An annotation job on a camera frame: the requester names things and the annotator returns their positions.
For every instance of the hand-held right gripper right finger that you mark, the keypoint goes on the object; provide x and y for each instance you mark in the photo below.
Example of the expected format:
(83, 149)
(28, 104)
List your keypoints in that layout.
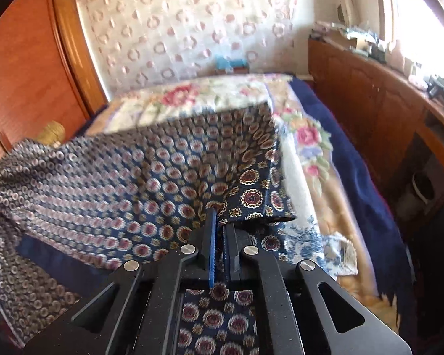
(230, 251)

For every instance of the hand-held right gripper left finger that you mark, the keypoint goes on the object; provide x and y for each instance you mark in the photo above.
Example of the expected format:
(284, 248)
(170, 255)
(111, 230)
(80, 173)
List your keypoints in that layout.
(211, 244)

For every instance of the navy circle-patterned garment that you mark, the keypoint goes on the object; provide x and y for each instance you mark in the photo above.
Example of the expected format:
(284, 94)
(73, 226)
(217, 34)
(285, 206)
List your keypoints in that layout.
(133, 192)

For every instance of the blue-white floral cloth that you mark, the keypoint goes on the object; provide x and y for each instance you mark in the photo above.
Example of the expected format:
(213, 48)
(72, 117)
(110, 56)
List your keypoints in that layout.
(310, 240)

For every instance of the floral bed blanket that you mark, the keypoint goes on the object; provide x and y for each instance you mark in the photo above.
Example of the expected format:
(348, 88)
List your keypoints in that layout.
(310, 155)

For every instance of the dark blue bed sheet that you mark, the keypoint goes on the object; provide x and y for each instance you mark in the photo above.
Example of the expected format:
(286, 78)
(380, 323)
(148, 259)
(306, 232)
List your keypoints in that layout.
(362, 177)

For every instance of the golden patterned pillow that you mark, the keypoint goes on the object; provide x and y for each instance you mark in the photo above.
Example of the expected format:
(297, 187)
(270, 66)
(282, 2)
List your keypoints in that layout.
(51, 133)

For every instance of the white bucket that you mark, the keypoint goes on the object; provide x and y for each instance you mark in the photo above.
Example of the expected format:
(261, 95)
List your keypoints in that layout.
(421, 190)

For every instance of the long wooden cabinet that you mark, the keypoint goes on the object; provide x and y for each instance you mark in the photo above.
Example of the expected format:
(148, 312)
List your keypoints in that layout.
(373, 100)

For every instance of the wooden louvered wardrobe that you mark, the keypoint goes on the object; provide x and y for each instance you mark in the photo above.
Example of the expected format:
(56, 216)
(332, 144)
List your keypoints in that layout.
(33, 66)

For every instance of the black device on cabinet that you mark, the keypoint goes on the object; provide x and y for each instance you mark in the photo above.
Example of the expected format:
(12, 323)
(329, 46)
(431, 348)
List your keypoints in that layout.
(442, 88)

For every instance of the wooden-framed window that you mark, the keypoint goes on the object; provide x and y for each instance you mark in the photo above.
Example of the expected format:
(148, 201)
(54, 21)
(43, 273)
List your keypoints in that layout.
(421, 7)

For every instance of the circle-patterned sheer wall curtain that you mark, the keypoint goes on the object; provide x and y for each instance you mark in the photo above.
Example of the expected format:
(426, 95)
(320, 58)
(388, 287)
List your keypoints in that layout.
(185, 26)

